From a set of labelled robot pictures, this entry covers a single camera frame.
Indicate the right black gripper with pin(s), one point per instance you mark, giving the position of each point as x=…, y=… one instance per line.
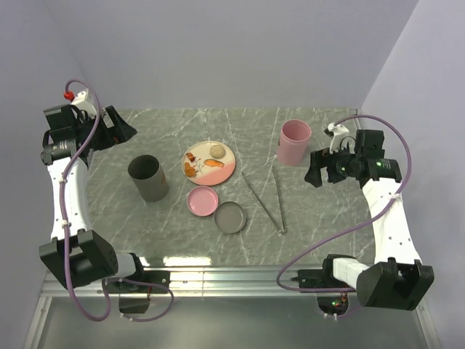
x=320, y=159

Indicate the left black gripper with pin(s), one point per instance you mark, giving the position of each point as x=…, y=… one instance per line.
x=120, y=132

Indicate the red braised meat piece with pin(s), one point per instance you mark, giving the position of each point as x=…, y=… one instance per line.
x=191, y=157

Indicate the fried chicken piece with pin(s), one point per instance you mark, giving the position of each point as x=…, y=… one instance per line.
x=189, y=170

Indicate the salmon slice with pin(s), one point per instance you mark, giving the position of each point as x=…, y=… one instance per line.
x=213, y=163

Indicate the steamed bun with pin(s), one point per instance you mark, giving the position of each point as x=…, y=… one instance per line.
x=217, y=151

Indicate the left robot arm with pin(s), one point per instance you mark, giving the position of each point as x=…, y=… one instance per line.
x=76, y=252

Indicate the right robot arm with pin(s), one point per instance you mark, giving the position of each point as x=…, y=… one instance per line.
x=397, y=279

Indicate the pink cylindrical container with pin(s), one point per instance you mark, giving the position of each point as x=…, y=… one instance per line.
x=293, y=141

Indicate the grey cylindrical container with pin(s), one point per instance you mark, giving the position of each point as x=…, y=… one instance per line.
x=149, y=178

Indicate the pink and cream plate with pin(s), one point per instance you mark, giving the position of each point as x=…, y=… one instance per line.
x=209, y=176

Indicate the pink round lid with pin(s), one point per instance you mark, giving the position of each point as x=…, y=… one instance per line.
x=202, y=201

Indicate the grey round lid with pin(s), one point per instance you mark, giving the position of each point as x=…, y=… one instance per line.
x=230, y=217

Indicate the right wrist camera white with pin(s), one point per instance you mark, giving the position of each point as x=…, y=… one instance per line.
x=337, y=133

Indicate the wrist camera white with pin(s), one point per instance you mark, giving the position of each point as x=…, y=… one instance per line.
x=337, y=133
x=84, y=101

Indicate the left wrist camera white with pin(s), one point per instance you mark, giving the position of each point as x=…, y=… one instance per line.
x=84, y=101

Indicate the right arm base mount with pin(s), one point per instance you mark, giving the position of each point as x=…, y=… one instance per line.
x=338, y=306

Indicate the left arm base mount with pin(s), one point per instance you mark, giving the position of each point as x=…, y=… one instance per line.
x=135, y=293

